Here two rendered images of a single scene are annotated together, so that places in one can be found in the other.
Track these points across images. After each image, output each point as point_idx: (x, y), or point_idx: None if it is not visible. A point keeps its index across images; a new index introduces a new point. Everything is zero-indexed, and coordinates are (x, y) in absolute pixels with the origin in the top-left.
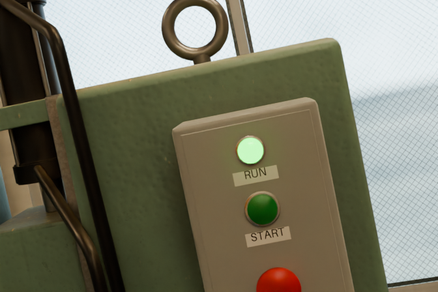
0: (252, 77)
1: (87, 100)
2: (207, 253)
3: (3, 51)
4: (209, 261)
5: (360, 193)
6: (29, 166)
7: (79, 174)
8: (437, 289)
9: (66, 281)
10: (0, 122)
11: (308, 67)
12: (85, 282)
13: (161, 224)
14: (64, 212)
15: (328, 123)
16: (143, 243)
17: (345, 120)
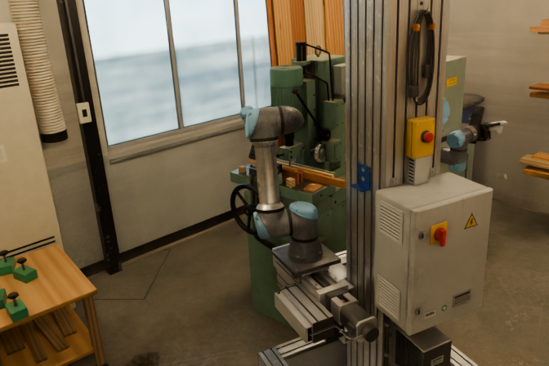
0: (338, 60)
1: (325, 61)
2: (342, 82)
3: (303, 52)
4: (342, 82)
5: None
6: (305, 71)
7: (323, 72)
8: (220, 122)
9: (314, 88)
10: (305, 64)
11: (342, 59)
12: (316, 88)
13: (329, 79)
14: (319, 78)
15: None
16: (328, 82)
17: None
